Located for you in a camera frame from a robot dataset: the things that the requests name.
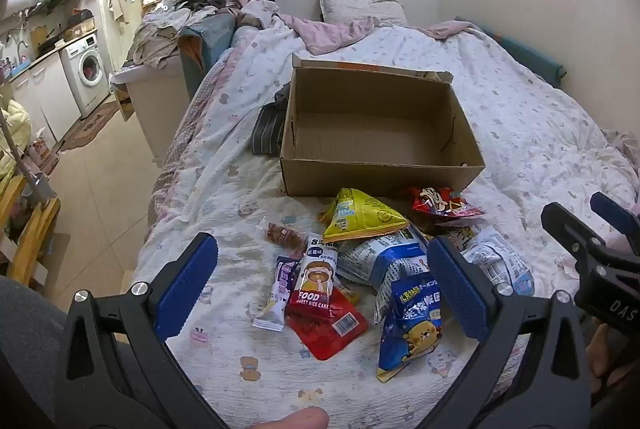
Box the flat red snack packet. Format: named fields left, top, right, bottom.
left=290, top=289, right=370, bottom=361

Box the white and blue snack packet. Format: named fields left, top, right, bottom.
left=462, top=229, right=536, bottom=297

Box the yellow triangular snack bag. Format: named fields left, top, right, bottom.
left=320, top=187, right=410, bottom=244

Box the white patterned snack packet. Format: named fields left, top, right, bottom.
left=432, top=221, right=488, bottom=255

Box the white side table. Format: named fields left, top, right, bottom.
left=110, top=59, right=191, bottom=167

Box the red candy bag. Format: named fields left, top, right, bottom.
left=410, top=186, right=487, bottom=222

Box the brown patterned rug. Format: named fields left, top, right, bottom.
left=60, top=99, right=121, bottom=153

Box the person's left hand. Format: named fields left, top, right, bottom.
left=248, top=407, right=331, bottom=429

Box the wooden chair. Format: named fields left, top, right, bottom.
left=0, top=174, right=62, bottom=287

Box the blue and white snack bag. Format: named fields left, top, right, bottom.
left=337, top=236, right=431, bottom=287

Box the pink blanket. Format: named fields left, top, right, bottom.
left=240, top=0, right=483, bottom=56

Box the purple and white snack packet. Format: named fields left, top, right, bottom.
left=252, top=255, right=301, bottom=332

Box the teal bed bumper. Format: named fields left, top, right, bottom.
left=177, top=11, right=238, bottom=100
left=452, top=15, right=567, bottom=90

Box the blue bear snack bag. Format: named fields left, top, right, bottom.
left=375, top=276, right=457, bottom=385

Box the person's leg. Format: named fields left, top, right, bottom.
left=0, top=276, right=68, bottom=429

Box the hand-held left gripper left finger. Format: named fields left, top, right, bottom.
left=55, top=233, right=226, bottom=429

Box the cardboard box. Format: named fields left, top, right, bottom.
left=279, top=54, right=487, bottom=198

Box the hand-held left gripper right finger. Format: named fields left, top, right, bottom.
left=426, top=235, right=593, bottom=429

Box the white washing machine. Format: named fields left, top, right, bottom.
left=59, top=31, right=112, bottom=118

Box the pile of clothes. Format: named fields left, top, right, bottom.
left=127, top=0, right=241, bottom=70

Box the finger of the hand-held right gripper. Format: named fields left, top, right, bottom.
left=541, top=202, right=601, bottom=281
left=590, top=191, right=640, bottom=241

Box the red and white snack bar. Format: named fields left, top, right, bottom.
left=285, top=234, right=340, bottom=321

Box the white kitchen base cabinet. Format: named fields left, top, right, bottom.
left=7, top=54, right=83, bottom=144

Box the small brown snack packet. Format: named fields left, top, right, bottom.
left=257, top=221, right=308, bottom=260

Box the pale yellow coat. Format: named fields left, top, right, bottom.
left=0, top=101, right=33, bottom=182

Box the small cardboard carton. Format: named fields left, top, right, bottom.
left=114, top=84, right=136, bottom=122

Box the grey pillow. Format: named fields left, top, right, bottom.
left=317, top=0, right=407, bottom=28

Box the dark striped cloth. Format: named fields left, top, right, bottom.
left=251, top=81, right=293, bottom=156

